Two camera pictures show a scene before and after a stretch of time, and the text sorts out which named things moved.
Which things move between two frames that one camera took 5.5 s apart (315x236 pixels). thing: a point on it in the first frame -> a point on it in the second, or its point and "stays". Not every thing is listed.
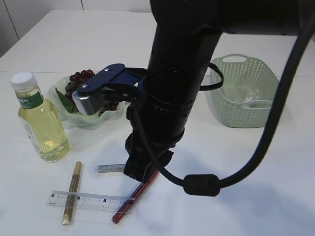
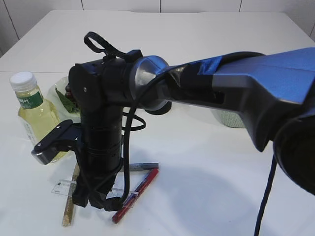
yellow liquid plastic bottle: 41,120 stays
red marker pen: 132,200 stays
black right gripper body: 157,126 -> 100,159
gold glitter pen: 67,215 stays
